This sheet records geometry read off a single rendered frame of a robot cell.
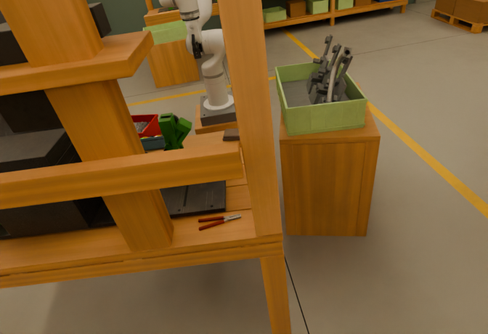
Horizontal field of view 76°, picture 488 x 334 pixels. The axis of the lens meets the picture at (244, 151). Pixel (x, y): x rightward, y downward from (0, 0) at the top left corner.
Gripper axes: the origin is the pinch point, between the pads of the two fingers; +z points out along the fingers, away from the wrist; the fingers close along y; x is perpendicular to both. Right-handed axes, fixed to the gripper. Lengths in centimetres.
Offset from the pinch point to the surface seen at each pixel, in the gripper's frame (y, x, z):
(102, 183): -80, 21, 7
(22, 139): -50, 60, 6
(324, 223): -8, -58, 117
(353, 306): -57, -61, 130
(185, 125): -35.9, 6.1, 16.7
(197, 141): -12.0, 8.1, 39.9
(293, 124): -2, -42, 44
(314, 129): -2, -53, 49
